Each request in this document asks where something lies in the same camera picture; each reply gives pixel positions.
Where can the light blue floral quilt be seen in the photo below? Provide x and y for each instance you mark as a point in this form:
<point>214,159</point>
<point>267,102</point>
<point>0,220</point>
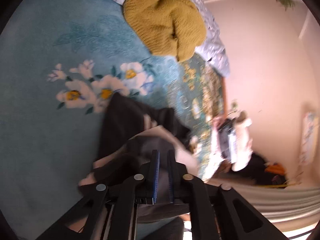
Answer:
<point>215,52</point>

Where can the cream fluffy garment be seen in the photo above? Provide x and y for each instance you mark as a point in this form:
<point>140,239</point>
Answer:
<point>243,140</point>

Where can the wooden bed frame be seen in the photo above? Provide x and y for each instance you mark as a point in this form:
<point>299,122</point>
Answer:
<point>224,97</point>

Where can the grey ribbed cloth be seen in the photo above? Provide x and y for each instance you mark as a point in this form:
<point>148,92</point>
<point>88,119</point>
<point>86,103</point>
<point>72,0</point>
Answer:
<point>275,200</point>

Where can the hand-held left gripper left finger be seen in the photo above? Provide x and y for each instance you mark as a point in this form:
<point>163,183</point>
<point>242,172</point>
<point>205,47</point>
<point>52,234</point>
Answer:
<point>155,175</point>

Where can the dark grey fleece garment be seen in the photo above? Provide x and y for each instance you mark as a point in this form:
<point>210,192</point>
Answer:
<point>125,120</point>

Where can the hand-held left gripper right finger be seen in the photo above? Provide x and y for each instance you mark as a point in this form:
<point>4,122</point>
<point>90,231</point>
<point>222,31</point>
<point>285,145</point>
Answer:
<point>171,180</point>

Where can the teal floral bed blanket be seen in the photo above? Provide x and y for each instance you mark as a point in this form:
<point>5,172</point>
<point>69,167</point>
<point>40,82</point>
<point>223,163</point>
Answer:
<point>37,105</point>

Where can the yellow knit sweater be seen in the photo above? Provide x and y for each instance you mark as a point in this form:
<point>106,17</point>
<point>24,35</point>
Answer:
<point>162,17</point>

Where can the pink folded cloth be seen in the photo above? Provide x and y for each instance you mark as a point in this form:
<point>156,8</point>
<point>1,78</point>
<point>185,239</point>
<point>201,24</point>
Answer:
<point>217,122</point>

